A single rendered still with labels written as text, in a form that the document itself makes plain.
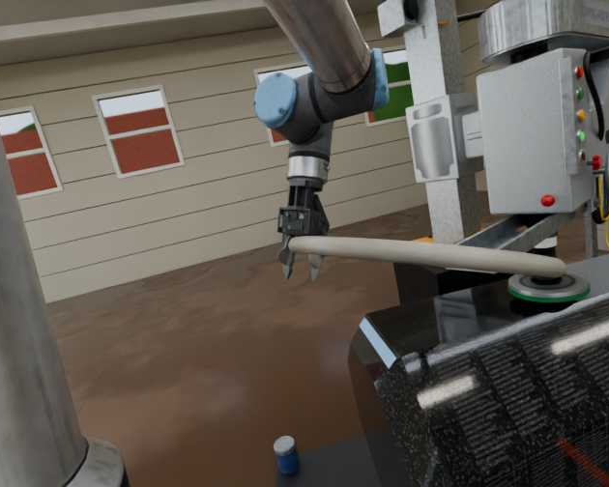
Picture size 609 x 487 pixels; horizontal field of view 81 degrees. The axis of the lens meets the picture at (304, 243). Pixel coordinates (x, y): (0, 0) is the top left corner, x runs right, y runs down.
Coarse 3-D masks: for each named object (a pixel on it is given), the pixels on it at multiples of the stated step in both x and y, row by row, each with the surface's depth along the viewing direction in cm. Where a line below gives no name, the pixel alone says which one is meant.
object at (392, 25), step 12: (396, 0) 170; (408, 0) 168; (384, 12) 177; (396, 12) 172; (408, 12) 169; (384, 24) 179; (396, 24) 174; (408, 24) 173; (384, 36) 182; (396, 36) 185
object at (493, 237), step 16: (496, 224) 102; (512, 224) 109; (544, 224) 95; (560, 224) 103; (464, 240) 93; (480, 240) 97; (496, 240) 102; (512, 240) 84; (528, 240) 89; (496, 272) 79
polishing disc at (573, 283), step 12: (516, 276) 121; (528, 276) 119; (564, 276) 114; (576, 276) 112; (516, 288) 113; (528, 288) 111; (540, 288) 110; (552, 288) 108; (564, 288) 106; (576, 288) 105
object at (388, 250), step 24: (312, 240) 56; (336, 240) 52; (360, 240) 50; (384, 240) 49; (432, 264) 47; (456, 264) 46; (480, 264) 46; (504, 264) 46; (528, 264) 47; (552, 264) 49
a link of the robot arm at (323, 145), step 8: (320, 128) 71; (328, 128) 74; (320, 136) 73; (328, 136) 74; (296, 144) 73; (304, 144) 73; (312, 144) 73; (320, 144) 73; (328, 144) 75; (296, 152) 73; (304, 152) 73; (312, 152) 73; (320, 152) 73; (328, 152) 75; (328, 160) 75
